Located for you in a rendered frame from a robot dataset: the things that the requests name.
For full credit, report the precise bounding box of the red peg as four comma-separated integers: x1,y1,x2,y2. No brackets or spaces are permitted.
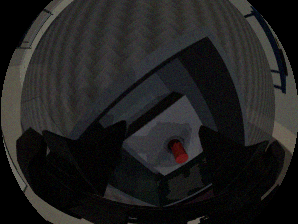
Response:
169,139,189,164

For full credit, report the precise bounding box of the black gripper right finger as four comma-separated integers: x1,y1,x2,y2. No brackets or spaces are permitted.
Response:
198,125,269,197

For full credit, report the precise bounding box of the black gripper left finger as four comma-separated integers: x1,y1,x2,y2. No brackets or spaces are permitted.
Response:
41,120,126,197

